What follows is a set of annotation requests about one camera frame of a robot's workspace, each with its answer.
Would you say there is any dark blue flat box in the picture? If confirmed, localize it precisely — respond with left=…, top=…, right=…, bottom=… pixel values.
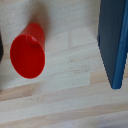
left=96, top=0, right=128, bottom=90

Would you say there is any black open carrying case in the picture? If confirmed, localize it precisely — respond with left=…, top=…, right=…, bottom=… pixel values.
left=0, top=31, right=4, bottom=62

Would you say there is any red plastic cup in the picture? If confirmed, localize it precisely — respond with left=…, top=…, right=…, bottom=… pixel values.
left=9, top=22, right=47, bottom=80

